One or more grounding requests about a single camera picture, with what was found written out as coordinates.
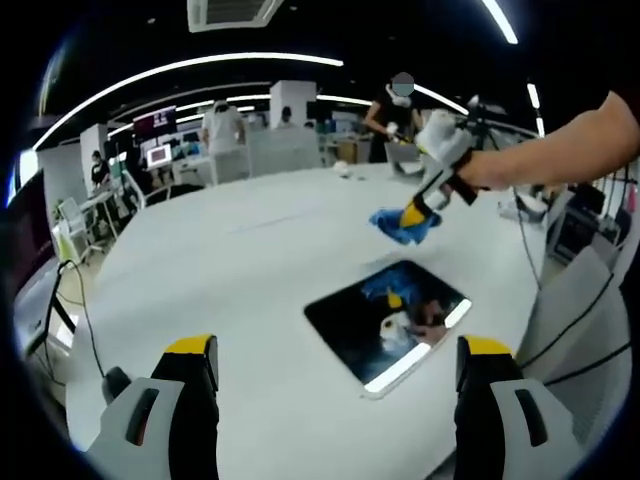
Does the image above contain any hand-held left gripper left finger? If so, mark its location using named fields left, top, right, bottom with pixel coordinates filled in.
left=87, top=333, right=222, bottom=480

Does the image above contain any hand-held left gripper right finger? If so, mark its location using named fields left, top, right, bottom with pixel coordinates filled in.
left=453, top=334, right=587, bottom=480

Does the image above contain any blue cleaning cloth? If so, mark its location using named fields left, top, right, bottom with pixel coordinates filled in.
left=368, top=206, right=444, bottom=247

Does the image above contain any black glossy tablet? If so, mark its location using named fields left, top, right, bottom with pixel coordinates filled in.
left=303, top=259, right=474, bottom=401

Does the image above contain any person's right hand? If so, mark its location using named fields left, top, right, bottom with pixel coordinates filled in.
left=456, top=148, right=507, bottom=194

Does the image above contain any black computer mouse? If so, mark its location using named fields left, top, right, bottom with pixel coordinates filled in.
left=101, top=365, right=133, bottom=407

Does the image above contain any light mesh chair back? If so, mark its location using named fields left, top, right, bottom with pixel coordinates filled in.
left=246, top=128, right=324, bottom=175

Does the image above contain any black laptop stand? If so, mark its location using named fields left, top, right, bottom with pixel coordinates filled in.
left=41, top=259, right=79, bottom=347

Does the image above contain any white green office chair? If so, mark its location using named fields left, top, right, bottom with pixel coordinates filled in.
left=51, top=196, right=97, bottom=262

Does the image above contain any ceiling air vent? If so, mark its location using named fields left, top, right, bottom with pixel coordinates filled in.
left=186, top=0, right=277, bottom=34

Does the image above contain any small white monitor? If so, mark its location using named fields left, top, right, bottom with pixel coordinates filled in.
left=146, top=145, right=173, bottom=169

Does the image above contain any curved ceiling light strip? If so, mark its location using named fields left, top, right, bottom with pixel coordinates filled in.
left=31, top=53, right=345, bottom=152

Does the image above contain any black tripod with camera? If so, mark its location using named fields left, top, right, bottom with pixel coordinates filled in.
left=466, top=94, right=502, bottom=152

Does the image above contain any black cable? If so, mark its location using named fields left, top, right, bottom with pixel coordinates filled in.
left=541, top=343, right=632, bottom=387
left=516, top=272, right=617, bottom=367

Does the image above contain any thin grey cable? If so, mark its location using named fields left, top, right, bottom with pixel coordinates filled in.
left=513, top=187, right=545, bottom=287

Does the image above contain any thin mouse cable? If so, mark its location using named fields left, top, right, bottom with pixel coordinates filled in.
left=56, top=258, right=110, bottom=380

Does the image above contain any wall screen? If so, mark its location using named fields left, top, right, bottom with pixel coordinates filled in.
left=131, top=105, right=178, bottom=142

